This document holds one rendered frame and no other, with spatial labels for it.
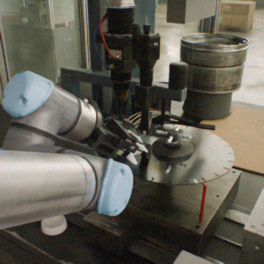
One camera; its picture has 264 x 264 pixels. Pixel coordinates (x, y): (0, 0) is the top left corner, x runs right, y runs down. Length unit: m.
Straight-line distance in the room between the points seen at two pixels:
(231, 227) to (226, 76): 0.74
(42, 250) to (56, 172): 0.58
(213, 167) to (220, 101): 0.76
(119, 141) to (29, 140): 0.20
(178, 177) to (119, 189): 0.37
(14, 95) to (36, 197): 0.24
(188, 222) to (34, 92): 0.50
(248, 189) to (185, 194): 0.30
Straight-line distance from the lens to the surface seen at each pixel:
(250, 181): 1.21
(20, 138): 0.53
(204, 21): 1.92
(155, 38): 0.81
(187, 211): 0.87
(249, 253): 0.81
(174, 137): 0.89
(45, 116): 0.53
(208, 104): 1.58
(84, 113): 0.58
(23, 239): 0.97
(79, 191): 0.39
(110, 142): 0.64
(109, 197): 0.44
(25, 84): 0.52
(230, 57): 1.50
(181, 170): 0.83
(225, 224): 1.00
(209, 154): 0.92
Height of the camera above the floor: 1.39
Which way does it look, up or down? 27 degrees down
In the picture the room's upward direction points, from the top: straight up
